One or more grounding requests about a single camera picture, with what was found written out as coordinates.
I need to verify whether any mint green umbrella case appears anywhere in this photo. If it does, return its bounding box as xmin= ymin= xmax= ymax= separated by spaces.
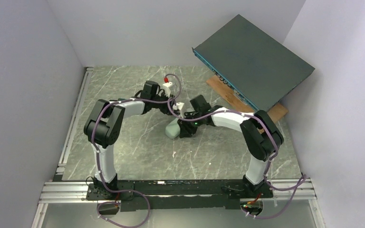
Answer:
xmin=165 ymin=119 xmax=180 ymax=139

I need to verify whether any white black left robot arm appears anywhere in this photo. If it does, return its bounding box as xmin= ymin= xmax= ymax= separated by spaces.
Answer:
xmin=84 ymin=78 xmax=173 ymax=193

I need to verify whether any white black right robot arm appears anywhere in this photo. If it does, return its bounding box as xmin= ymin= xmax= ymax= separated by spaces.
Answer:
xmin=177 ymin=95 xmax=284 ymax=192

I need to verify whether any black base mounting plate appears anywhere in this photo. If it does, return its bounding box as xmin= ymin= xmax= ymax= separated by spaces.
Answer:
xmin=86 ymin=179 xmax=273 ymax=212

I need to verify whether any brown wooden board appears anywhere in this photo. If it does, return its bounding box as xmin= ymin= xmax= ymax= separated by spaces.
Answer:
xmin=206 ymin=75 xmax=288 ymax=127

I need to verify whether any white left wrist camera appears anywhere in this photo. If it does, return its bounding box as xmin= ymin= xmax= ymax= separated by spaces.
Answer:
xmin=161 ymin=77 xmax=173 ymax=97

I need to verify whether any dark grey network switch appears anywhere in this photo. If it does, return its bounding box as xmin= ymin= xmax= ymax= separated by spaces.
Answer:
xmin=192 ymin=14 xmax=315 ymax=111

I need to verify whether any aluminium left side rail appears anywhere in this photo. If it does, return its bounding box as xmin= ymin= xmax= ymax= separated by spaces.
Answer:
xmin=55 ymin=66 xmax=94 ymax=175

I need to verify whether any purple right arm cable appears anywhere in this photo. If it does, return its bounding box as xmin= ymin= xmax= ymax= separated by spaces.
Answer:
xmin=166 ymin=97 xmax=308 ymax=220

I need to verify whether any aluminium front rail frame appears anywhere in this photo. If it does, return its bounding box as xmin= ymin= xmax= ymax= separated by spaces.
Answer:
xmin=31 ymin=178 xmax=327 ymax=228

